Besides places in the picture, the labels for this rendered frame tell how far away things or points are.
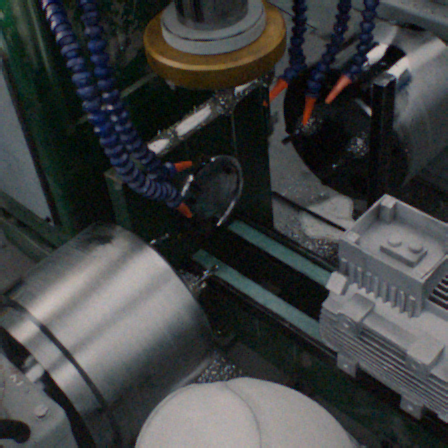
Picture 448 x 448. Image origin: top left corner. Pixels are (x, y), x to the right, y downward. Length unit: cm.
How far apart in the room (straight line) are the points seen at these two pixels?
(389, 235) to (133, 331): 34
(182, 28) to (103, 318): 36
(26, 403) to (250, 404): 49
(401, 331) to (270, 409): 60
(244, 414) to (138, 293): 56
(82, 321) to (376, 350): 36
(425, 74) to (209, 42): 44
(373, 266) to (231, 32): 33
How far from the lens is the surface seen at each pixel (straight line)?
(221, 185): 125
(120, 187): 110
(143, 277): 95
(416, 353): 96
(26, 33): 106
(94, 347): 92
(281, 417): 41
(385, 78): 106
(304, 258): 127
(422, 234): 103
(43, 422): 85
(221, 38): 96
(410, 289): 96
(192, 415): 41
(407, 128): 122
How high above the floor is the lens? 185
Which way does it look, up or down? 44 degrees down
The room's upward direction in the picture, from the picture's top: 7 degrees counter-clockwise
